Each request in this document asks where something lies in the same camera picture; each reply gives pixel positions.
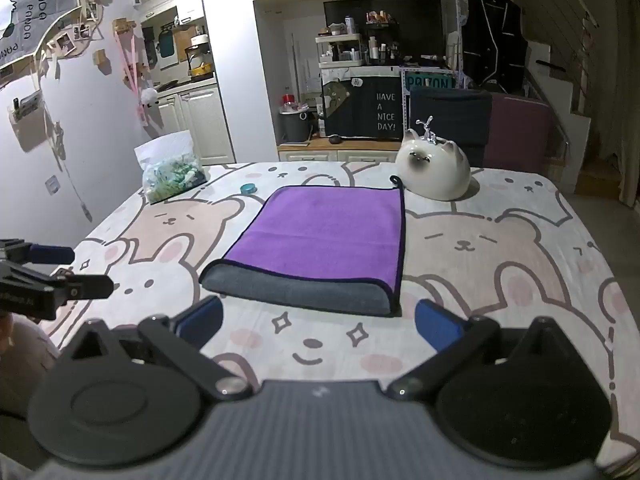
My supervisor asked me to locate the wall map decoration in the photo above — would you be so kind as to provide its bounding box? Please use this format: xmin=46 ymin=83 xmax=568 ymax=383
xmin=0 ymin=0 xmax=108 ymax=92

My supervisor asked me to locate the white storage rack with bottles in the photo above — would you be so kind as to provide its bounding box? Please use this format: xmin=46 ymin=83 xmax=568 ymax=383
xmin=314 ymin=31 xmax=366 ymax=69

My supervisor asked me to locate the black printed cabinet curtain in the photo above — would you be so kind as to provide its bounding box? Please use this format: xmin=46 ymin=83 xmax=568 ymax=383
xmin=320 ymin=72 xmax=406 ymax=141

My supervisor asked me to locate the wooden counter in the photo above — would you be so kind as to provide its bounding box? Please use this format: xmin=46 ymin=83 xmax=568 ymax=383
xmin=277 ymin=136 xmax=404 ymax=151

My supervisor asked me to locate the dark blue chair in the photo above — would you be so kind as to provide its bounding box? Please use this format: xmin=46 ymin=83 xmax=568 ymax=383
xmin=409 ymin=86 xmax=494 ymax=169

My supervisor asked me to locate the white ceramic cat figure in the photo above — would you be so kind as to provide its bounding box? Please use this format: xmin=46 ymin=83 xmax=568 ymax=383
xmin=395 ymin=116 xmax=471 ymax=202

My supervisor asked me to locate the bear print tablecloth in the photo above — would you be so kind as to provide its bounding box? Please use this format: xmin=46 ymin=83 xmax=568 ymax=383
xmin=37 ymin=160 xmax=640 ymax=472

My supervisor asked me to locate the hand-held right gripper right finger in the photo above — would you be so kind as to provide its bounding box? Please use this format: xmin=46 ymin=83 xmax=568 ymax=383
xmin=387 ymin=299 xmax=569 ymax=402

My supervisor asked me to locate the grey trash bin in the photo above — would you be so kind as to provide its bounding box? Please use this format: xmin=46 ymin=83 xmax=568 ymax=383
xmin=279 ymin=109 xmax=314 ymax=143

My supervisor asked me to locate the maroon chair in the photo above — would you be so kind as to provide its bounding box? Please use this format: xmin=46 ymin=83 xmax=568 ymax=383
xmin=481 ymin=92 xmax=557 ymax=177

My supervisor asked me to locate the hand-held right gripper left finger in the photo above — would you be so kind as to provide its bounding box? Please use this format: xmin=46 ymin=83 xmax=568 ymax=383
xmin=71 ymin=295 xmax=254 ymax=404

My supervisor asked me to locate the white kitchen cabinet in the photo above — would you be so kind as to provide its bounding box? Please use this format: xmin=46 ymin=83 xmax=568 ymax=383
xmin=150 ymin=84 xmax=237 ymax=166

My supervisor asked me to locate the black hanging jacket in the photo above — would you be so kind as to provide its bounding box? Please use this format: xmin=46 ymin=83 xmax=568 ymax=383
xmin=459 ymin=0 xmax=529 ymax=94

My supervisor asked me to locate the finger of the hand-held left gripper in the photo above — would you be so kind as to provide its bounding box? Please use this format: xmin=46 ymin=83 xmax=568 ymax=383
xmin=50 ymin=268 xmax=115 ymax=301
xmin=22 ymin=243 xmax=76 ymax=266

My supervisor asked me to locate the clear bag of small trinkets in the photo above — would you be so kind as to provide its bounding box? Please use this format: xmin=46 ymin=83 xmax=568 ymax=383
xmin=133 ymin=129 xmax=209 ymax=205

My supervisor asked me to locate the purple and grey towel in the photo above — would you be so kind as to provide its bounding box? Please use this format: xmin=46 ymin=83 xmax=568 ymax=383
xmin=198 ymin=174 xmax=406 ymax=318

